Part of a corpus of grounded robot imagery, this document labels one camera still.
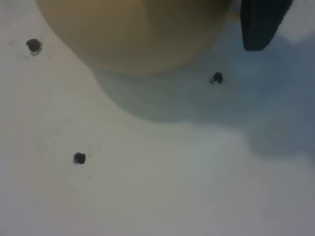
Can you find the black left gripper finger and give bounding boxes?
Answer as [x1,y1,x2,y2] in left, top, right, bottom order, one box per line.
[240,0,293,51]

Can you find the beige ceramic teapot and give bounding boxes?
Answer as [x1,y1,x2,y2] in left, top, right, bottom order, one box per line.
[36,0,233,75]

